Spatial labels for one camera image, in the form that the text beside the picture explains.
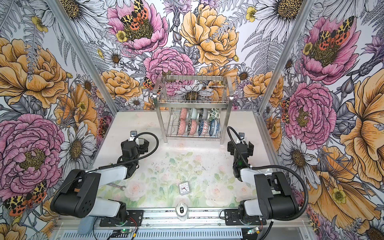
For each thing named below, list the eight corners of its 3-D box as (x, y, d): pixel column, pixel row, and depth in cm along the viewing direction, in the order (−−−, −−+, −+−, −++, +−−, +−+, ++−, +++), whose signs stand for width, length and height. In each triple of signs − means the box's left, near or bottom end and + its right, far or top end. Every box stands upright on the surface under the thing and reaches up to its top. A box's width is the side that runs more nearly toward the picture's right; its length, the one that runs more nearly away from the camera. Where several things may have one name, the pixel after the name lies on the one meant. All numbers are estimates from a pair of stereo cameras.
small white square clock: (180, 195, 83) (180, 194, 81) (178, 186, 86) (178, 184, 84) (190, 192, 84) (190, 191, 82) (188, 183, 87) (187, 181, 86)
